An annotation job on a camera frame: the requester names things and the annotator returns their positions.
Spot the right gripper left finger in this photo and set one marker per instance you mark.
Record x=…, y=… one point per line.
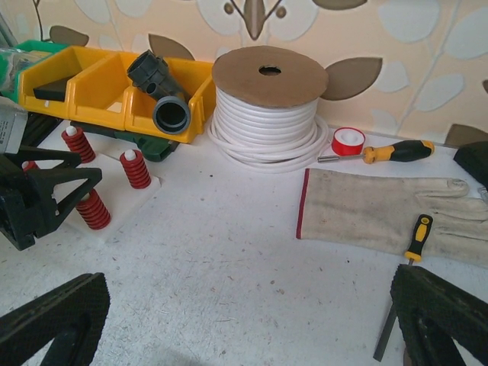
x=70, y=318

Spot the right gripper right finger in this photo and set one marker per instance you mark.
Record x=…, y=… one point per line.
x=436, y=316

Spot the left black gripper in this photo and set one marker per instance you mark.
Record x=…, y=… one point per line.
x=37, y=202

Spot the red large spring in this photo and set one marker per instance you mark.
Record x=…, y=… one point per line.
x=75, y=139

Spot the black slotted block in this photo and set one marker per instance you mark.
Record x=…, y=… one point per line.
x=38, y=128

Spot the white peg fixture base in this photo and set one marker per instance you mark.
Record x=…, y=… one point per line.
x=121, y=200

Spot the yellow black slim screwdriver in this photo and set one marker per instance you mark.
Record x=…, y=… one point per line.
x=420, y=235

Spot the yellow storage bin middle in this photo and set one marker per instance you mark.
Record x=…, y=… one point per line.
x=103, y=94

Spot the yellow storage bin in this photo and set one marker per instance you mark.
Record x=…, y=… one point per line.
x=194, y=77
x=103, y=94
x=70, y=64

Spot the beige work glove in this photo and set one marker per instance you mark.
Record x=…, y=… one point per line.
x=380, y=213

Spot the yellow storage bin left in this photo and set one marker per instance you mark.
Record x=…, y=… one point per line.
x=70, y=64

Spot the green storage bin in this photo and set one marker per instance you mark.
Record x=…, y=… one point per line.
x=14, y=60

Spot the black pipe fitting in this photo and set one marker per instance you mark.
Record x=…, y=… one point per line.
x=150, y=74

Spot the black sponge block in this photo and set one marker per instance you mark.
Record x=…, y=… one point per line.
x=473, y=159

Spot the red white tape roll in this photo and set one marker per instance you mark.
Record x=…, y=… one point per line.
x=347, y=141

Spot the yellow storage bin right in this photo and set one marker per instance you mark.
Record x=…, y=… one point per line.
x=194, y=77

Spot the yellow red handle screwdriver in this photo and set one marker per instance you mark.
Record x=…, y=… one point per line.
x=403, y=151

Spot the white cable spool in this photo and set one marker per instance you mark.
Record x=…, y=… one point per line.
x=266, y=118

